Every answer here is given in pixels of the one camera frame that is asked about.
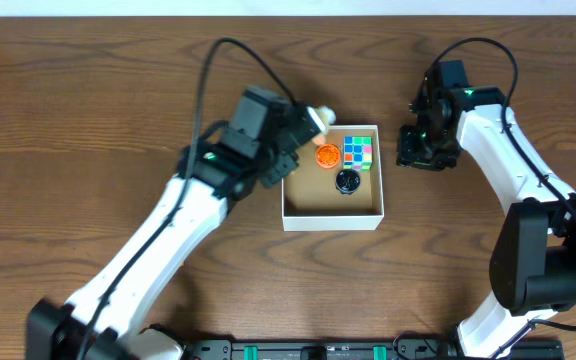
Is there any black round disc toy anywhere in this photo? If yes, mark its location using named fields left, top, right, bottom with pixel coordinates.
left=335, top=169, right=361, bottom=195

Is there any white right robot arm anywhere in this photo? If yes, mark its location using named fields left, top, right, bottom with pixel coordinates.
left=397, top=81, right=576, bottom=359

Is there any orange round disc toy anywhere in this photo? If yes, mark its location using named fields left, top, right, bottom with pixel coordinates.
left=315, top=144, right=341, bottom=169

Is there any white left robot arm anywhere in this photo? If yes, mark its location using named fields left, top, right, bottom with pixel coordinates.
left=24, top=104, right=336, bottom=359

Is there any yellow plush duck toy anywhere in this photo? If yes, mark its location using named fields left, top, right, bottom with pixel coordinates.
left=308, top=106, right=336, bottom=146

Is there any white cardboard box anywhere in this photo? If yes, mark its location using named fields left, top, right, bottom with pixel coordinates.
left=282, top=125, right=384, bottom=231

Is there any colourful puzzle cube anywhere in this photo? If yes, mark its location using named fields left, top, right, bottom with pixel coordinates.
left=342, top=136, right=373, bottom=172

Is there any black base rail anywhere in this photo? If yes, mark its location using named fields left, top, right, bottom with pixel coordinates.
left=140, top=327, right=565, bottom=360

